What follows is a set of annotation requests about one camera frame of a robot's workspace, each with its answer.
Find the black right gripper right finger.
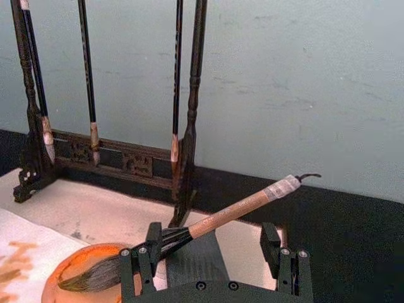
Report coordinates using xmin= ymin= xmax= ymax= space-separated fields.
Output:
xmin=259 ymin=222 xmax=314 ymax=300

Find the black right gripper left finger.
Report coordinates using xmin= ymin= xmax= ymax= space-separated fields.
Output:
xmin=119 ymin=222 xmax=165 ymax=298

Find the orange glazed bowl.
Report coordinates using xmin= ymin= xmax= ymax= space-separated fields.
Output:
xmin=40 ymin=242 xmax=169 ymax=303

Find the black table cloth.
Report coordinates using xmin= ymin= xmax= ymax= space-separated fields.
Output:
xmin=0 ymin=128 xmax=404 ymax=303

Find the white paper with orange marks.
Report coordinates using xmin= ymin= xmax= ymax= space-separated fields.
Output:
xmin=0 ymin=208 xmax=92 ymax=303

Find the dark carved wooden brush rack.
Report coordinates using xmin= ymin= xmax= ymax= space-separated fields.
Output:
xmin=9 ymin=0 xmax=209 ymax=229

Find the large brown-handled calligraphy brush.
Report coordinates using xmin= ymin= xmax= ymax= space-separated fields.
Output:
xmin=57 ymin=172 xmax=323 ymax=293

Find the thin black-handled calligraphy brush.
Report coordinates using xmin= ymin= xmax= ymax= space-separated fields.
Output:
xmin=19 ymin=0 xmax=56 ymax=165
xmin=169 ymin=0 xmax=184 ymax=203
xmin=77 ymin=0 xmax=102 ymax=167

